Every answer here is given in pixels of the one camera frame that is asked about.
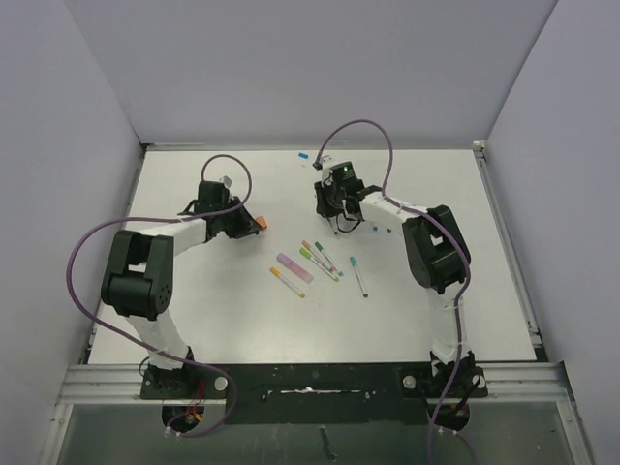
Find purple highlighter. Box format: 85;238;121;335
276;253;314;284

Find aluminium right rail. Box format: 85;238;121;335
472;139;548;362

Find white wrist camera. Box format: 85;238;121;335
312;154;333;171
220;175;233;189

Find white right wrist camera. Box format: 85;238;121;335
312;154;333;171

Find aluminium rail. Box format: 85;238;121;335
472;139;548;362
41;362;594;464

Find yellow cap pen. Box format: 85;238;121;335
269;266;305;298

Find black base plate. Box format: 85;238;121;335
139;361;488;433

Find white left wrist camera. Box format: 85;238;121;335
220;175;233;189

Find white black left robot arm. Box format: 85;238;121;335
101;176;266;398

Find dark blue whiteboard marker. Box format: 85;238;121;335
325;217;338;235

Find pink orange cap pen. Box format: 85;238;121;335
301;240;334;272

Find teal green cap pen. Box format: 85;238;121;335
315;241;344;277

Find aluminium front rail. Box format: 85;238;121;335
41;362;594;464

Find teal cap white pen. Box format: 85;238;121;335
350;256;369;298

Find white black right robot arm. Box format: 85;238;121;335
313;161;471;396

